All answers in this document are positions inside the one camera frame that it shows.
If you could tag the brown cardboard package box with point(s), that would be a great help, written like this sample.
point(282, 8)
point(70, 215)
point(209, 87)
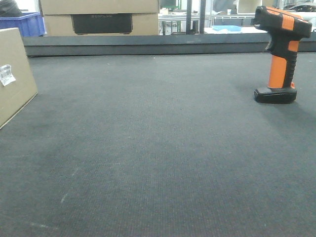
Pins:
point(17, 84)

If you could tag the orange black barcode scanner gun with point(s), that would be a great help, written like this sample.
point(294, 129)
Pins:
point(286, 30)

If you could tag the white background table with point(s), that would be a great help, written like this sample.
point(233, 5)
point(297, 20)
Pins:
point(245, 30)

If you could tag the blue tray on white table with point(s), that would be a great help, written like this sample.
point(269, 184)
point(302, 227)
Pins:
point(227, 28)

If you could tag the blue plastic crate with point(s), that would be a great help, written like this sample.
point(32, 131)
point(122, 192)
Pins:
point(30, 24)

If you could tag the white barcode label sticker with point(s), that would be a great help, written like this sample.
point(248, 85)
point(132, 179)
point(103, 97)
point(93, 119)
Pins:
point(6, 76)

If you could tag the black vertical post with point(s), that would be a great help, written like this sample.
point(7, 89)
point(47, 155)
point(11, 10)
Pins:
point(188, 17)

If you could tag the black raised table edge rail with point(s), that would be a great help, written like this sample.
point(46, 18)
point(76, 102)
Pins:
point(145, 45)

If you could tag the large cardboard box with handle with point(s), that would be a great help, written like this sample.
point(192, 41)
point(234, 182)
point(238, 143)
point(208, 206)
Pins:
point(100, 17)

